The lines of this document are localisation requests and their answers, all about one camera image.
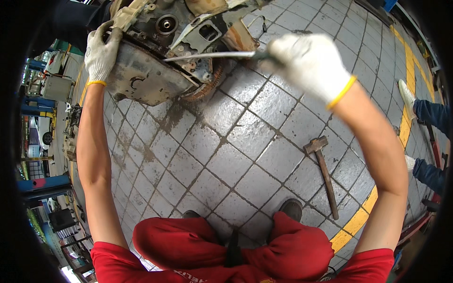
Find greasy car engine block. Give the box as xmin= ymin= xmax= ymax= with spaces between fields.
xmin=109 ymin=0 xmax=274 ymax=83

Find grey workshop machine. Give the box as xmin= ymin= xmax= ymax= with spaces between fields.
xmin=40 ymin=74 xmax=76 ymax=102

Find rusty flywheel ring gear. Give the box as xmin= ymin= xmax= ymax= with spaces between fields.
xmin=182 ymin=65 xmax=225 ymax=103

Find long steel screwdriver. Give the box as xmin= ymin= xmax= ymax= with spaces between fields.
xmin=163 ymin=50 xmax=284 ymax=68

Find person's legs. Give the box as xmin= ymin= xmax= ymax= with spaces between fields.
xmin=132 ymin=198 xmax=335 ymax=281

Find person's left hand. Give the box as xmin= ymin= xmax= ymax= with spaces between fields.
xmin=84 ymin=20 xmax=123 ymax=87

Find person's right hand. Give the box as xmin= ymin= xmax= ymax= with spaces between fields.
xmin=265 ymin=33 xmax=357 ymax=110

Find person's body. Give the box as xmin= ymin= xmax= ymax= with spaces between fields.
xmin=76 ymin=177 xmax=410 ymax=283

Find blue car lift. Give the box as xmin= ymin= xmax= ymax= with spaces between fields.
xmin=16 ymin=95 xmax=73 ymax=199

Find thin cable with plug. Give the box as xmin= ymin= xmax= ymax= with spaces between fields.
xmin=247 ymin=15 xmax=268 ymax=33

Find rusty sledge hammer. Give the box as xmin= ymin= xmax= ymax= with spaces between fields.
xmin=303 ymin=135 xmax=340 ymax=221

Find grey oil pan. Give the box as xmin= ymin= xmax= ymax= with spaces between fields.
xmin=105 ymin=35 xmax=201 ymax=107

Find white car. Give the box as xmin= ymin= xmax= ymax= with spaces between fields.
xmin=30 ymin=116 xmax=54 ymax=146

